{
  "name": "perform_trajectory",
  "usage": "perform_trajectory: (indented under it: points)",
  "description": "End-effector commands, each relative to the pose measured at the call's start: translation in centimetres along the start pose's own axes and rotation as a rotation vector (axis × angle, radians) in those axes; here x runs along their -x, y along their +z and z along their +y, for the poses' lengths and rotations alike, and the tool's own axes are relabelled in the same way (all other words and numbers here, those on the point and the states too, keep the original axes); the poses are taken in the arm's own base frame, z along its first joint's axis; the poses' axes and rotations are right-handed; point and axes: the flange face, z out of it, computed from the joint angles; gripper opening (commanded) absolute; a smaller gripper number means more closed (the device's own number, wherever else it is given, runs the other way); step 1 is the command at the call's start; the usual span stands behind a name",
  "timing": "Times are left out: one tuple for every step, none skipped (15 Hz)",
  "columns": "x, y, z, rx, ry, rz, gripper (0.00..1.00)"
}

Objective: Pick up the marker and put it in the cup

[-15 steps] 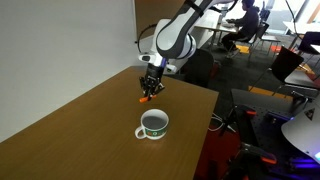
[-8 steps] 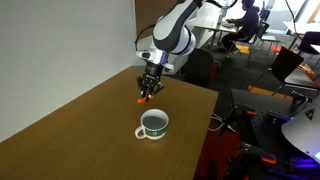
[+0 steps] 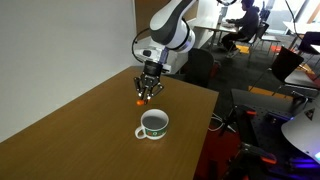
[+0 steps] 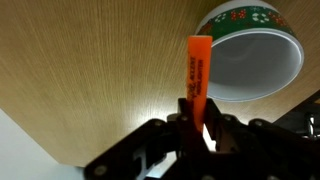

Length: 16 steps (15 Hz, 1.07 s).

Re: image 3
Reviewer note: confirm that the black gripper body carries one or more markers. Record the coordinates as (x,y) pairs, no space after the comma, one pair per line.
(151,75)

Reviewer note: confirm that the white table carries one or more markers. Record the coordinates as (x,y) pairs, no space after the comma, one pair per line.
(300,26)

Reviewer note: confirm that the black chair with angled backrest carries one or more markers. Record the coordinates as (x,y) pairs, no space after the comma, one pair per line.
(286,63)

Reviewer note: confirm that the orange marker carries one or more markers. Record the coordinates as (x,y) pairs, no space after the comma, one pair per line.
(140,102)

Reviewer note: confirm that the white mug with green print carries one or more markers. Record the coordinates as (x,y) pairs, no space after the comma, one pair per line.
(155,132)

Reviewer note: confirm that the grey chair with metal legs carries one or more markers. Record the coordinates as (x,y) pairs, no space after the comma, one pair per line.
(261,31)

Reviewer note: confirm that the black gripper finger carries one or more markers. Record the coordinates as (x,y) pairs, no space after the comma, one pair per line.
(156,90)
(138,87)

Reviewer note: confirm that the grey desk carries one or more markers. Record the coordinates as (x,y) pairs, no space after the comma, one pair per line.
(213,28)

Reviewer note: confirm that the black office chair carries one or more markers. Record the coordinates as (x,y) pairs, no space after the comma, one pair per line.
(200,66)

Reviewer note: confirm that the brown cork board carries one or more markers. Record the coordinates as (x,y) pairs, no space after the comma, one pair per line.
(143,13)

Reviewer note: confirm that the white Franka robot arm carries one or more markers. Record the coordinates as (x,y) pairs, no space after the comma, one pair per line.
(170,26)

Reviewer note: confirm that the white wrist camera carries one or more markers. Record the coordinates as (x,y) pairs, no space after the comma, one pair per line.
(153,56)

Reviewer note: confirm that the seated person in dark hoodie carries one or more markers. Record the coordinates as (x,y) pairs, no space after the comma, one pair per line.
(248,21)

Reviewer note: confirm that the black perforated mounting table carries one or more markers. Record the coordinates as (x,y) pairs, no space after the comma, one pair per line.
(266,120)

